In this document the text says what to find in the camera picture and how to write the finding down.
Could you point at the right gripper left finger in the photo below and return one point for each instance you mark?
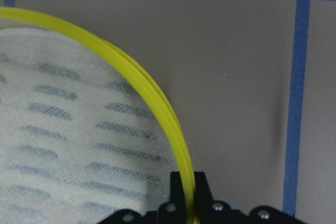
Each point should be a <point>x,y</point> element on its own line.
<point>173,209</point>

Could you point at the yellow steamer tray with cloth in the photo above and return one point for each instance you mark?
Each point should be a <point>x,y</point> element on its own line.
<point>85,130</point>

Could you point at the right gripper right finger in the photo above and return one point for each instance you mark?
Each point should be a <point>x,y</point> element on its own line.
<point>210,209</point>

